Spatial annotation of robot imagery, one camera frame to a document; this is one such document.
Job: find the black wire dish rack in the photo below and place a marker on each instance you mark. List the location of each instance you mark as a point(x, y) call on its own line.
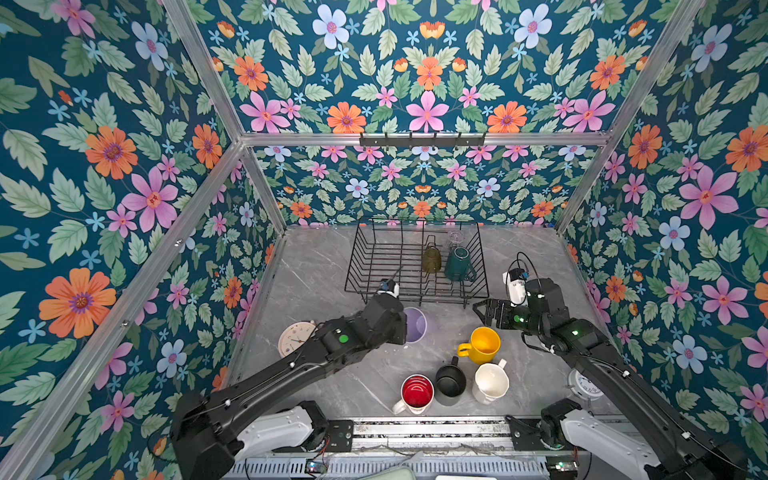
point(392, 249)

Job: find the dark green mug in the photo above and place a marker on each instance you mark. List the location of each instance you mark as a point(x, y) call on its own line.
point(459, 267)

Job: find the clear plastic cup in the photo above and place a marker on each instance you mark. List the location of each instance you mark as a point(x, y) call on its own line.
point(456, 238)

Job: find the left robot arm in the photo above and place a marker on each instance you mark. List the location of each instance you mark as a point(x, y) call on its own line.
point(207, 430)

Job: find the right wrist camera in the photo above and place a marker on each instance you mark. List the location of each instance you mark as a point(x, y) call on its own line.
point(515, 285)

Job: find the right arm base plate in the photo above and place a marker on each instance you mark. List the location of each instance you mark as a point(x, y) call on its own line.
point(536, 434)

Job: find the white alarm clock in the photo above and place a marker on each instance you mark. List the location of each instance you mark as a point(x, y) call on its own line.
point(582, 387)

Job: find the pink alarm clock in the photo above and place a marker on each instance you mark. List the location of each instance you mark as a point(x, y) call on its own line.
point(294, 336)

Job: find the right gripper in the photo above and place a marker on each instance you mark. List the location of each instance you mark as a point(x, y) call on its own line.
point(503, 307)

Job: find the white cream mug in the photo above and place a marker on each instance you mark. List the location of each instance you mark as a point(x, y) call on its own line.
point(491, 382)

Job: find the red and white mug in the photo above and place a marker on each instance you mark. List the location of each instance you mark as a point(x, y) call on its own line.
point(416, 395)

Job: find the yellow mug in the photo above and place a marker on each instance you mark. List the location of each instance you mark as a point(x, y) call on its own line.
point(482, 347)

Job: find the olive glass cup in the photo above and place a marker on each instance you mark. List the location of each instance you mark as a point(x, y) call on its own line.
point(431, 260)

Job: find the black mug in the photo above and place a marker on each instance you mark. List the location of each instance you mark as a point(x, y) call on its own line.
point(450, 382)

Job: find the black hook rail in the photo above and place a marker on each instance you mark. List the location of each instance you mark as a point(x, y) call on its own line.
point(409, 140)

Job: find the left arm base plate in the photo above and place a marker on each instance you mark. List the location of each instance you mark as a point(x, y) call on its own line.
point(340, 436)

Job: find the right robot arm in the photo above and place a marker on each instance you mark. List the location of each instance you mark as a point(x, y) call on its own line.
point(671, 446)

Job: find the lilac plastic cup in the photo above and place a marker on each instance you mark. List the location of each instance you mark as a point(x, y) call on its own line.
point(416, 324)

